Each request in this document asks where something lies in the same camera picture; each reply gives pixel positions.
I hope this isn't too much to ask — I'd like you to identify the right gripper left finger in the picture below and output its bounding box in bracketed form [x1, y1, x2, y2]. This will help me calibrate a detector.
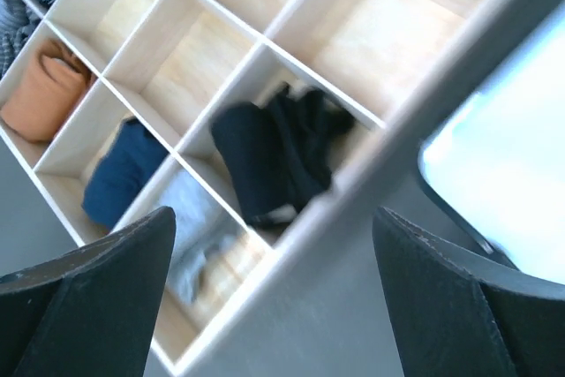
[1, 207, 176, 376]

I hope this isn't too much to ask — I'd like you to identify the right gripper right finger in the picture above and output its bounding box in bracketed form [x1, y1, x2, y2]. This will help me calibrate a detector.
[372, 207, 564, 376]

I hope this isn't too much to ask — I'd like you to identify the grey underwear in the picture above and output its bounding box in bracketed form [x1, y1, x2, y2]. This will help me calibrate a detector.
[153, 170, 238, 305]

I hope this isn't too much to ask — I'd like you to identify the navy blue white underwear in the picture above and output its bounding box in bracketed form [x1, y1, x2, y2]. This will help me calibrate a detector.
[82, 117, 169, 230]

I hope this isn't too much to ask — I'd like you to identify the black underwear beige waistband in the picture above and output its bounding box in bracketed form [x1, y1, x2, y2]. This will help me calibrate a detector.
[210, 82, 355, 230]

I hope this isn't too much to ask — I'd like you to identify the small whiteboard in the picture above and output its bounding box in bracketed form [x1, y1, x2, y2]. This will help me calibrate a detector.
[418, 8, 564, 283]

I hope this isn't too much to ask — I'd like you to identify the rolled orange cloth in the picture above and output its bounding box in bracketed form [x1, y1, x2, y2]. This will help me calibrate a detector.
[1, 39, 96, 143]

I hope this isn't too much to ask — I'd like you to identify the wooden compartment tray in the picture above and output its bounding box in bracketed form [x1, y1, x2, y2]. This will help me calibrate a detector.
[0, 0, 565, 377]

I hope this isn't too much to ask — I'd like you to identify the rolled grey cloth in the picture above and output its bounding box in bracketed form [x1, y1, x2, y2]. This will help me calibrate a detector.
[0, 0, 40, 77]

